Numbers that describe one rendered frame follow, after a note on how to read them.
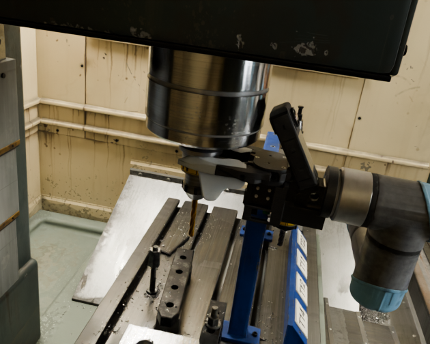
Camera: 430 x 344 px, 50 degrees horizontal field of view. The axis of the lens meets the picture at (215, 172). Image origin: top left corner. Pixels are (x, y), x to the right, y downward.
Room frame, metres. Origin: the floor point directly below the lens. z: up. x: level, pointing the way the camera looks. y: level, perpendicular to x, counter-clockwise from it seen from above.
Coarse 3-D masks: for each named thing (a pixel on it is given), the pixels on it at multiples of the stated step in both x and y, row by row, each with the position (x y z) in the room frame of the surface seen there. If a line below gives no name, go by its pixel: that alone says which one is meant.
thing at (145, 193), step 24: (144, 192) 1.57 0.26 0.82; (168, 192) 1.58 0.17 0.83; (240, 192) 1.59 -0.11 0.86; (120, 216) 1.46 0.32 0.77; (144, 216) 1.46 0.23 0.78; (240, 216) 1.49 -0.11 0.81; (120, 240) 1.37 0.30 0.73; (336, 240) 1.43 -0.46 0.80; (96, 264) 1.27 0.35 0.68; (120, 264) 1.28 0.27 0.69; (336, 264) 1.34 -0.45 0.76; (96, 288) 1.19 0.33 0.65; (336, 288) 1.25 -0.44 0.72
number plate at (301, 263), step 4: (300, 256) 1.06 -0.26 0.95; (296, 260) 1.02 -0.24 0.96; (300, 260) 1.04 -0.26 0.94; (304, 260) 1.07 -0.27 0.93; (296, 264) 1.01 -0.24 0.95; (300, 264) 1.02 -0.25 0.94; (304, 264) 1.05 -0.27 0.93; (300, 268) 1.01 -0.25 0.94; (304, 268) 1.03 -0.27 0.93; (304, 272) 1.01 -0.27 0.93; (304, 276) 1.00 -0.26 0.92
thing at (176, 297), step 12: (180, 252) 0.98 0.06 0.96; (192, 252) 0.99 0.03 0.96; (180, 264) 0.93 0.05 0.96; (168, 276) 0.87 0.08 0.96; (180, 276) 0.88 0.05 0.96; (168, 288) 0.83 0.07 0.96; (180, 288) 0.84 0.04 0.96; (168, 300) 0.79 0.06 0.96; (180, 300) 0.80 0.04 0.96; (168, 312) 0.75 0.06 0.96; (180, 312) 0.79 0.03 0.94; (156, 324) 0.77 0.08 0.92; (168, 324) 0.74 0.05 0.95
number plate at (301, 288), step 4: (296, 272) 0.97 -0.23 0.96; (296, 276) 0.95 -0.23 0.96; (300, 276) 0.97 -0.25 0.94; (296, 280) 0.94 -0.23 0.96; (300, 280) 0.96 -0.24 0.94; (296, 284) 0.92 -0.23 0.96; (300, 284) 0.94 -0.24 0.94; (304, 284) 0.96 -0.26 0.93; (296, 288) 0.90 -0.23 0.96; (300, 288) 0.92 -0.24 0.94; (304, 288) 0.95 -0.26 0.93; (300, 292) 0.91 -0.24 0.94; (304, 292) 0.93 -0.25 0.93; (300, 296) 0.90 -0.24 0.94; (304, 296) 0.91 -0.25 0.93; (304, 300) 0.90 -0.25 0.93
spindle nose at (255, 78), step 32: (160, 64) 0.54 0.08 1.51; (192, 64) 0.52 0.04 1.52; (224, 64) 0.52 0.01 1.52; (256, 64) 0.54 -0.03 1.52; (160, 96) 0.54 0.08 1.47; (192, 96) 0.52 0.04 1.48; (224, 96) 0.52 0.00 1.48; (256, 96) 0.55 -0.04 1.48; (160, 128) 0.54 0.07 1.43; (192, 128) 0.52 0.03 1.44; (224, 128) 0.53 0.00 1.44; (256, 128) 0.56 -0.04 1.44
